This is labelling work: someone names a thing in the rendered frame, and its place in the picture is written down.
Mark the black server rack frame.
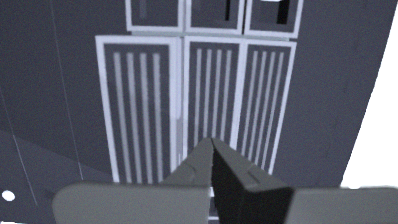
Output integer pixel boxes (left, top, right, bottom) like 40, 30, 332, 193
0, 0, 398, 224

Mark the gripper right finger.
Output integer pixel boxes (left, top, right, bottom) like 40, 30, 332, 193
211, 138, 398, 224

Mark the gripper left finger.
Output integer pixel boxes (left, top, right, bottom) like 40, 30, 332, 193
52, 137, 213, 224

